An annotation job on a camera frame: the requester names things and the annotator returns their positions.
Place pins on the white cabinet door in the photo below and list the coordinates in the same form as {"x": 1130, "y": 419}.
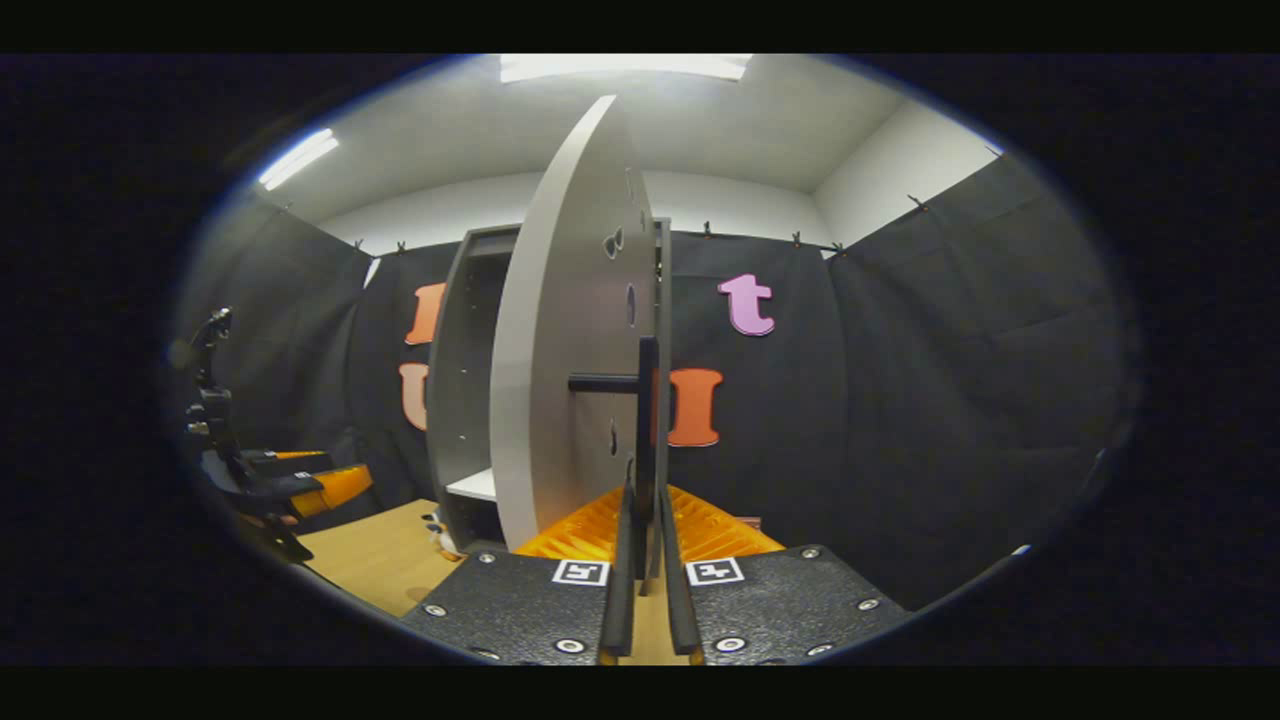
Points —
{"x": 560, "y": 300}

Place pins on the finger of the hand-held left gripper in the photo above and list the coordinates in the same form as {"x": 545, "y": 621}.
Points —
{"x": 330, "y": 490}
{"x": 285, "y": 464}

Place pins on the long ceiling strip light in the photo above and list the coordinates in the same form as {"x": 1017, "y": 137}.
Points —
{"x": 298, "y": 158}

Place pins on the wide ceiling panel light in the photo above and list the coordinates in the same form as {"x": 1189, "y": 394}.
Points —
{"x": 620, "y": 67}

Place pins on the penguin plush toy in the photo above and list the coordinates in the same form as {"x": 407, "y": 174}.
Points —
{"x": 442, "y": 540}

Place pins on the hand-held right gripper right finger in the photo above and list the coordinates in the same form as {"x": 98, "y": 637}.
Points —
{"x": 790, "y": 600}

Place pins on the grey cabinet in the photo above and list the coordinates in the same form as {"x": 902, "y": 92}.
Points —
{"x": 460, "y": 400}

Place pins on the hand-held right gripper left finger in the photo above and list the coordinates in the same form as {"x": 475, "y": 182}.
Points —
{"x": 500, "y": 610}

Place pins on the black backdrop cloth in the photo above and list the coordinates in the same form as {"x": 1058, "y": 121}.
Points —
{"x": 900, "y": 400}

